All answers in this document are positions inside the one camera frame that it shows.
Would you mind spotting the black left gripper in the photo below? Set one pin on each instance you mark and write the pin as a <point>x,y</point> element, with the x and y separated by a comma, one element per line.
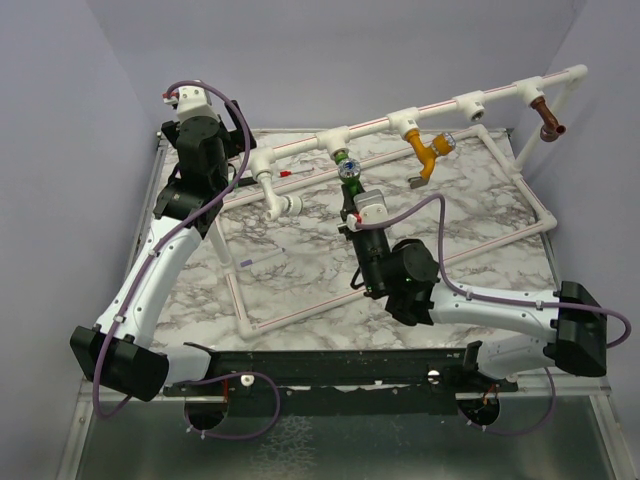
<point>238,141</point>

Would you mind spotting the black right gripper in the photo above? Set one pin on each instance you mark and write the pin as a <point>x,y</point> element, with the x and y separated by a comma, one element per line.
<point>348,207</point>

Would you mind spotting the green plastic faucet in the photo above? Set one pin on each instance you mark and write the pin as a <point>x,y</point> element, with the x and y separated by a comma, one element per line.
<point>349,171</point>

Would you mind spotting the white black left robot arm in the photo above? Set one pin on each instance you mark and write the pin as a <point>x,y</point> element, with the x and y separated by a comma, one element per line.
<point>116,352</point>

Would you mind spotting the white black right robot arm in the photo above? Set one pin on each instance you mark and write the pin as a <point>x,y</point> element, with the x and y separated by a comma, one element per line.
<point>565,328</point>

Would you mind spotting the green black highlighter marker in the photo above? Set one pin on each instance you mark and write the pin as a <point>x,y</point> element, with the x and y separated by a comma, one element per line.
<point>245,182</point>

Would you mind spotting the red capped white pen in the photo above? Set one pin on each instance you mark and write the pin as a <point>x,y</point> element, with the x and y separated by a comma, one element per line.
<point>287,173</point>

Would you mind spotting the small grey metal piece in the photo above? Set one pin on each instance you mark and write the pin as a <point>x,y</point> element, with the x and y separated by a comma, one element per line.
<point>416,182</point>

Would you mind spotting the white plastic faucet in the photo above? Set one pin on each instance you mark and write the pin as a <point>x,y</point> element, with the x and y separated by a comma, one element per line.
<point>277,205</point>

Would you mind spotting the purple capped white pen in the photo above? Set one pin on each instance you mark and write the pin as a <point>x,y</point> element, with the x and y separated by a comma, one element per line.
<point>261,257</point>

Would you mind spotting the yellow plastic faucet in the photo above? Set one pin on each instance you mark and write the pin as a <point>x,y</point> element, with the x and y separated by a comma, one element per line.
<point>427,154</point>

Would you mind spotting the brown plastic faucet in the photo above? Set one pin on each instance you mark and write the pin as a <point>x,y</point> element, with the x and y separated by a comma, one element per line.
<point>551,129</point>

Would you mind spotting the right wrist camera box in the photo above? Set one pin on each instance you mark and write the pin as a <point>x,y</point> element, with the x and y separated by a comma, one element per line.
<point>370,208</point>

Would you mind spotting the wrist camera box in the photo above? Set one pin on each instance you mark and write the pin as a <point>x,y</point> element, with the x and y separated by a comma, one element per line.
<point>370,208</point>
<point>190,101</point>

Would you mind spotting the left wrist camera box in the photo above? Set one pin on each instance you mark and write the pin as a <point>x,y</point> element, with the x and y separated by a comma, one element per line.
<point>190,101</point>

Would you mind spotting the white PVC pipe frame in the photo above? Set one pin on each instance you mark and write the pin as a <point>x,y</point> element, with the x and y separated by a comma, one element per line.
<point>556,88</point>

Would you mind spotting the aluminium table edge frame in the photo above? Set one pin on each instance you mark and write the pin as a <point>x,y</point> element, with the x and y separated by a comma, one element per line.
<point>142,227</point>

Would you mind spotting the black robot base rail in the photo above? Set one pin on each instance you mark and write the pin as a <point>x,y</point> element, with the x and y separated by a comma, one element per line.
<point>332,383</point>

